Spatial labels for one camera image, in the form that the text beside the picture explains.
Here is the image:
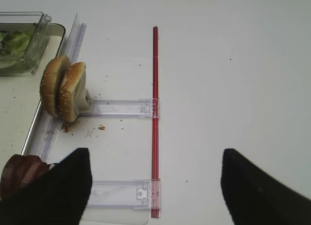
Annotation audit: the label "clear plastic salad container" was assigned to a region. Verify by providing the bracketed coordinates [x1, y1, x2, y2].
[0, 12, 52, 76]

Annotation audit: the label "sesame bun half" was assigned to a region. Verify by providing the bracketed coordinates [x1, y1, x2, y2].
[58, 62, 86, 122]
[39, 55, 72, 117]

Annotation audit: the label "grey bun pusher block right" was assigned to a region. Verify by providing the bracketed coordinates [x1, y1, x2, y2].
[74, 88, 93, 114]

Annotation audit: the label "meat patty slices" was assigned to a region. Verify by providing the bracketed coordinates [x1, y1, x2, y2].
[0, 155, 57, 199]

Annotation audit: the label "clear track upper right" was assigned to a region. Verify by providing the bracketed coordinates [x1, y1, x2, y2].
[80, 99, 160, 119]

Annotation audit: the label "sesame bun rear half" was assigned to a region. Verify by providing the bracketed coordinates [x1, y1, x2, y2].
[58, 62, 86, 122]

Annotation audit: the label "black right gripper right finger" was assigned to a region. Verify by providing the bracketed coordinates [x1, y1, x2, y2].
[221, 149, 311, 225]

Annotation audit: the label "clear track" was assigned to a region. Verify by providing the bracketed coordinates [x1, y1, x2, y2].
[80, 99, 160, 119]
[82, 179, 161, 225]

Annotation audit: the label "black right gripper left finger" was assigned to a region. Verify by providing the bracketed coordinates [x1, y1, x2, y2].
[0, 148, 92, 225]

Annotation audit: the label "green lettuce in container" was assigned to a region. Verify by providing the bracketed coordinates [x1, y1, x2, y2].
[0, 31, 33, 58]

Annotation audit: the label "sesame bun front half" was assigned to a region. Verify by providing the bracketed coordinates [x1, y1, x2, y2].
[39, 55, 72, 117]

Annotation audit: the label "clear track lower right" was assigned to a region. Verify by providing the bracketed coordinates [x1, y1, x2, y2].
[82, 179, 161, 225]

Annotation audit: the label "right red rail strip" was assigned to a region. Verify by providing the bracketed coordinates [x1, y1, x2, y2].
[151, 26, 160, 219]

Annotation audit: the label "silver metal tray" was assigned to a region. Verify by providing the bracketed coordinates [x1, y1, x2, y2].
[0, 23, 66, 162]

